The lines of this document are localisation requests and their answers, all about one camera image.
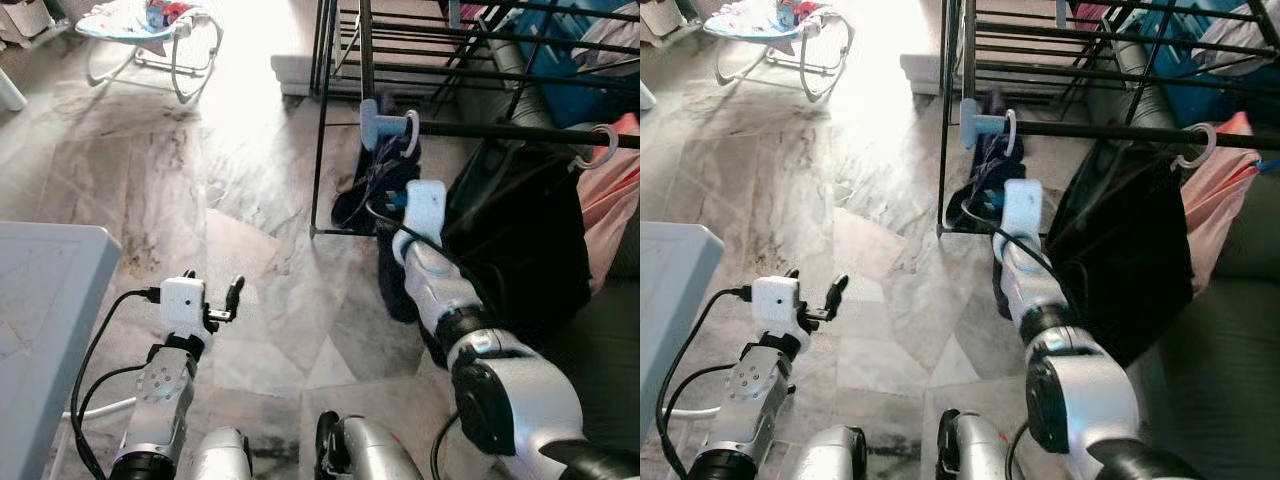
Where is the pink hanging garment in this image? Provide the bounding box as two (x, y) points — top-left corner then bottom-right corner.
(1180, 110), (1263, 296)
(578, 112), (641, 296)

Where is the light blue folding table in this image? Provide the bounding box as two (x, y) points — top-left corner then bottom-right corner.
(640, 222), (711, 446)
(0, 222), (136, 480)

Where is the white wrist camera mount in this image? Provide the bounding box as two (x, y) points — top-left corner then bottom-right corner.
(752, 275), (803, 336)
(400, 180), (447, 263)
(160, 277), (209, 339)
(1000, 178), (1046, 263)

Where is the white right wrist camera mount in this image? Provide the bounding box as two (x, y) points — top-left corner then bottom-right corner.
(400, 180), (447, 263)
(1000, 178), (1046, 263)

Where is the blue plastic bin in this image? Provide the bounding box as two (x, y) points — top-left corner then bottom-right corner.
(1130, 0), (1280, 126)
(520, 0), (641, 126)

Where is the black hanging garment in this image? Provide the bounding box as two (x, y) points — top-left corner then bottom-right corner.
(1045, 140), (1201, 369)
(440, 140), (593, 351)

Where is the baby bouncer seat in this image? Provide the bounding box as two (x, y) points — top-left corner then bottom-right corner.
(700, 0), (856, 104)
(75, 0), (223, 106)

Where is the light blue rod bracket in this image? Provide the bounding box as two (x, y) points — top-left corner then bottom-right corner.
(358, 98), (413, 151)
(960, 97), (1011, 151)

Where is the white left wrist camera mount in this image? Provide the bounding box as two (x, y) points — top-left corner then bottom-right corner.
(160, 277), (209, 339)
(752, 275), (803, 336)

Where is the silver right robot leg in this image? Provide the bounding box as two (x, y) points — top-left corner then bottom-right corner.
(935, 408), (1026, 480)
(315, 410), (426, 480)

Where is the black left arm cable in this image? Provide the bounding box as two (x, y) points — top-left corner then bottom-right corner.
(655, 285), (756, 480)
(70, 287), (166, 480)

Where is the grey-green leather sofa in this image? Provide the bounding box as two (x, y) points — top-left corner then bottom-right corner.
(1130, 175), (1280, 480)
(545, 240), (641, 480)

